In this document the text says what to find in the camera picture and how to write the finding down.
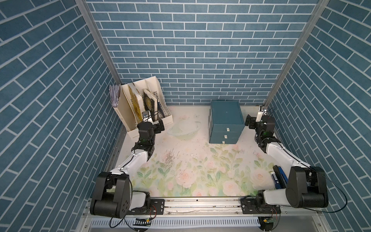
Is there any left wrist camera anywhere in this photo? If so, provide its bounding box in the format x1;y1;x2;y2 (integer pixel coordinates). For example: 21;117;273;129
142;111;152;121

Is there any cream file organizer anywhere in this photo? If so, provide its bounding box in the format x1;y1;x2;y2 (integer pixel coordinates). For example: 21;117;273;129
110;76;173;139

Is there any teal plastic drawer cabinet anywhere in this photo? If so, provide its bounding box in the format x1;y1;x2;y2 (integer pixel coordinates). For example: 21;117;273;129
208;100;245;144

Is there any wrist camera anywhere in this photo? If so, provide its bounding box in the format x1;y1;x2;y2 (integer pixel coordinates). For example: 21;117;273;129
142;111;152;121
256;106;268;122

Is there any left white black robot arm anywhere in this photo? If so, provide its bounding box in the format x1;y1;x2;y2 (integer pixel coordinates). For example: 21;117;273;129
90;119;165;218

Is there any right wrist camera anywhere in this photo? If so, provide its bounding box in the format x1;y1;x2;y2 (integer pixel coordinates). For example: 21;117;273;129
256;106;268;122

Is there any dark sunflower cover book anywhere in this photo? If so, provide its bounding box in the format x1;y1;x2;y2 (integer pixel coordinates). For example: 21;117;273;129
144;89;158;121

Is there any white blue glue stick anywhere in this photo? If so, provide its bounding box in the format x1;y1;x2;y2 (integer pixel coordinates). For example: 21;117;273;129
270;171;281;189

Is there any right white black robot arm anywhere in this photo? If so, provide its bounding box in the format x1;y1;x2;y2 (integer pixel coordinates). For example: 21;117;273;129
241;115;328;214

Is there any blue black pen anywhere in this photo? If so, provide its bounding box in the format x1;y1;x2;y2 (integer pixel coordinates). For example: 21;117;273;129
273;165;288;189

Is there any purple paper stack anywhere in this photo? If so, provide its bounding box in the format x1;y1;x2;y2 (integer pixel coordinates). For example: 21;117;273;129
109;84;121;108

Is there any yellow cover book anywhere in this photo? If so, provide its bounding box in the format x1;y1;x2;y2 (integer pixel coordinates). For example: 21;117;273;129
128;83;145;123

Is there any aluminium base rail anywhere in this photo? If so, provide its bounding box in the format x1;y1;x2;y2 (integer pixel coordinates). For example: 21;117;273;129
77;197;330;232

